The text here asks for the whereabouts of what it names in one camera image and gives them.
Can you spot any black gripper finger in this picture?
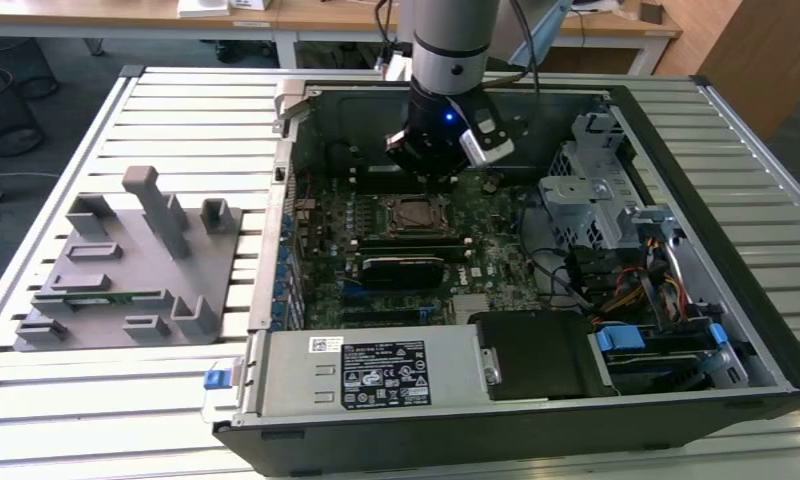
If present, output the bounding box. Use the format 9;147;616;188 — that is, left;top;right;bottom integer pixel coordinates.
439;149;472;196
384;132;441;187

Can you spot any silver green CPU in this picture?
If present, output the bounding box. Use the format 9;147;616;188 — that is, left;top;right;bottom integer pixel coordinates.
399;201;441;225

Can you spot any metal socket cover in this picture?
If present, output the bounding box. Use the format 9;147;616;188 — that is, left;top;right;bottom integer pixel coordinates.
384;194;453;236

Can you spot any CPU socket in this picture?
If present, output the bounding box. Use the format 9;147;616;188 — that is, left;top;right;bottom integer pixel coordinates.
380;192;459;239

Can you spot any silver perforated disk bay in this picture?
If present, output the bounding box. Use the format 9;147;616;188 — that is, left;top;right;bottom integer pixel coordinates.
536;110;692;254

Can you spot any green motherboard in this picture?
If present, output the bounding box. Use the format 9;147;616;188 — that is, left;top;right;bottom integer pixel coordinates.
285;169;541;331

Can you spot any black graphics card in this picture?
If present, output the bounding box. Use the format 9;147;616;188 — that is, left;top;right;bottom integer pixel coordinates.
357;255;445;292

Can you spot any silver finned heatsink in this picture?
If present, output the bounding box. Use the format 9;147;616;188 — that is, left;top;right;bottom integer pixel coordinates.
451;294;492;319

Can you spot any black ribbed plastic housing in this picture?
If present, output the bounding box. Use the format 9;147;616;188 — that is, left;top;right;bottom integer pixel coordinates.
564;245;625;304

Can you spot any black expansion slot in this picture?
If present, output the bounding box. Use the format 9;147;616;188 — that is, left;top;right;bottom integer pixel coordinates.
341;309;423;325

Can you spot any black chair base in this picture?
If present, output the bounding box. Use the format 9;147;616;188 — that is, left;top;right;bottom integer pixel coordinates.
210;38;276;64

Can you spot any wooden top desk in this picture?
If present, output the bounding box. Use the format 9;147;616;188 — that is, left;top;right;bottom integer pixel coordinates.
272;0;686;76
0;0;281;59

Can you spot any blue disk carrier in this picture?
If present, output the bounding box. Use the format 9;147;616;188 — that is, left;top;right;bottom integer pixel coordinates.
592;324;648;357

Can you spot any grey parts rack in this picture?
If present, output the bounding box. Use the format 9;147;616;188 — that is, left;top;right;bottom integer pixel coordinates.
12;165;245;354

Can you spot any grey power supply unit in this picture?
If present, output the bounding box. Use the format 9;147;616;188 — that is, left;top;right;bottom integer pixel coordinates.
232;324;505;419

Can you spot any wooden cabinet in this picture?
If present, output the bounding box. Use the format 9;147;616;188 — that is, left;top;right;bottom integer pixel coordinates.
656;0;800;144

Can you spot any green RAM stick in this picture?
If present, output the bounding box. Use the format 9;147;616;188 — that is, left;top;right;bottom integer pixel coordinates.
62;292;138;306

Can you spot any black open PC case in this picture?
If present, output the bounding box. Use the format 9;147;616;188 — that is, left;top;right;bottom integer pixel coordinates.
198;77;800;479

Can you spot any small black mesh bin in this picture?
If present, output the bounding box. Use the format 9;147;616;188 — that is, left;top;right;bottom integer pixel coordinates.
0;37;61;100

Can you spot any black cable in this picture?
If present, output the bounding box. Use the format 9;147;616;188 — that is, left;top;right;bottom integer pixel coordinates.
516;187;599;314

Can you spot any orange yellow wire bundle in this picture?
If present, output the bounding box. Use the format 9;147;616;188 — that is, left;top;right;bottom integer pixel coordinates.
589;282;648;315

